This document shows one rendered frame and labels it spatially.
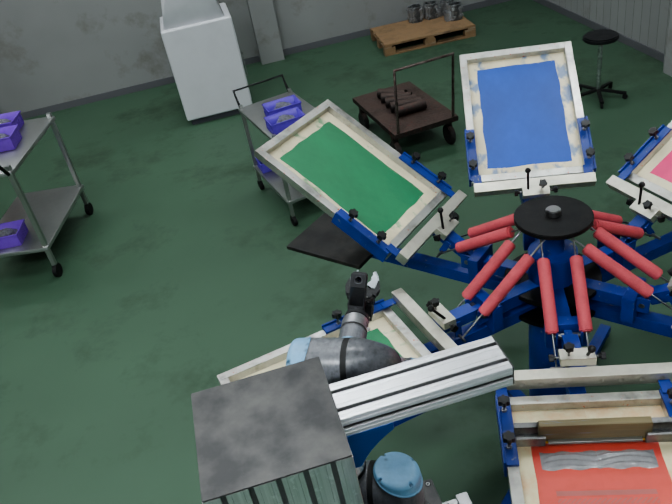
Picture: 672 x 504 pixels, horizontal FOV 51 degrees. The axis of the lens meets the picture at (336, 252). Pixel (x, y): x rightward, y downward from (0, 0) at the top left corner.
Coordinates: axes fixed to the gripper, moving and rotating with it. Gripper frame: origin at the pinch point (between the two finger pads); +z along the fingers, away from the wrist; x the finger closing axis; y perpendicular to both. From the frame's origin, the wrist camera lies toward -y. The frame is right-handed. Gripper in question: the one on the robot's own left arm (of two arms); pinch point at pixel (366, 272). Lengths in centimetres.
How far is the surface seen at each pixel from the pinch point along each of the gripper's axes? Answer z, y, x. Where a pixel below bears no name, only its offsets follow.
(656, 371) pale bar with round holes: 23, 51, 98
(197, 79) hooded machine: 505, 153, -252
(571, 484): -19, 63, 68
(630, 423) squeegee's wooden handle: -2, 51, 86
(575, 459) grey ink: -9, 63, 70
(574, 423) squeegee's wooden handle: -3, 53, 69
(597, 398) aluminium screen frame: 15, 58, 79
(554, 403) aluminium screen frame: 12, 61, 65
